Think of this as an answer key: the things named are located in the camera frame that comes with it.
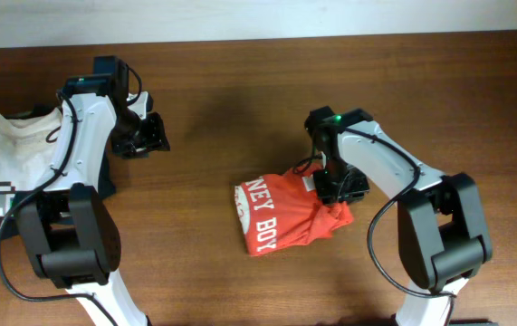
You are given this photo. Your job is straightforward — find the orange red t-shirt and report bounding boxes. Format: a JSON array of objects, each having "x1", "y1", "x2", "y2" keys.
[{"x1": 234, "y1": 163, "x2": 354, "y2": 257}]

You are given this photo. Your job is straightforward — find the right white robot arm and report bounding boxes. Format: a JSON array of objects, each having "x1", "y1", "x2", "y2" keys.
[{"x1": 304, "y1": 107, "x2": 493, "y2": 325}]

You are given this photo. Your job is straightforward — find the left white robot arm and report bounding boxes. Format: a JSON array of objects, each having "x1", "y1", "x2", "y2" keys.
[{"x1": 10, "y1": 72, "x2": 170, "y2": 325}]

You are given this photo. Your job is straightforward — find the folded white pixel-print t-shirt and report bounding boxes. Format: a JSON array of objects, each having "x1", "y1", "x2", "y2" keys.
[{"x1": 0, "y1": 109, "x2": 62, "y2": 217}]

